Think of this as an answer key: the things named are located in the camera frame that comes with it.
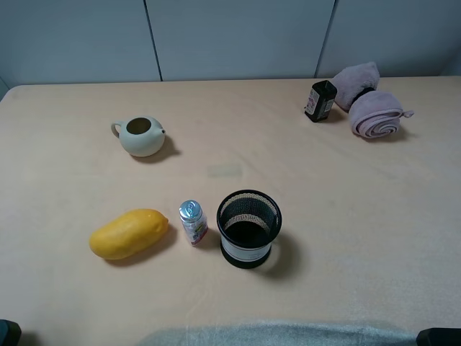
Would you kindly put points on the black object bottom left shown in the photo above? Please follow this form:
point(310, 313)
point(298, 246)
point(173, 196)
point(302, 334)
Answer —
point(10, 333)

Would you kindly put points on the small silver-capped bottle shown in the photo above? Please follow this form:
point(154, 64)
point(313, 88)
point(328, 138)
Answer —
point(194, 221)

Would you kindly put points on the black object bottom right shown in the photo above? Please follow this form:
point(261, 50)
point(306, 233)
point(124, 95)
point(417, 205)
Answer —
point(439, 337)

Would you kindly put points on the yellow mango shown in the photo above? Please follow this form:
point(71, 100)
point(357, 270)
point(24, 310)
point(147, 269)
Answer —
point(129, 234)

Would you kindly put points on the black rectangular box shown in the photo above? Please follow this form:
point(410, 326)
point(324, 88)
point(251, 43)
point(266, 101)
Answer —
point(320, 101)

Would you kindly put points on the grey cloth at bottom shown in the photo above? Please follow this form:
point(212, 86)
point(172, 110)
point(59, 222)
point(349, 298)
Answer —
point(280, 333)

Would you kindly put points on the pale green ceramic teapot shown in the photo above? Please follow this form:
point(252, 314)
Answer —
point(141, 136)

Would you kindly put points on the rolled pink towel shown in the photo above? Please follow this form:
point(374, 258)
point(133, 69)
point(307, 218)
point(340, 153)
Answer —
point(372, 113)

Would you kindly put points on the black object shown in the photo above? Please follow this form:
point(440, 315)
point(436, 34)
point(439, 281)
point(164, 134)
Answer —
point(10, 333)
point(439, 337)

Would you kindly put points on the black mesh pen holder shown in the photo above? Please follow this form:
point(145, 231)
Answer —
point(248, 222)

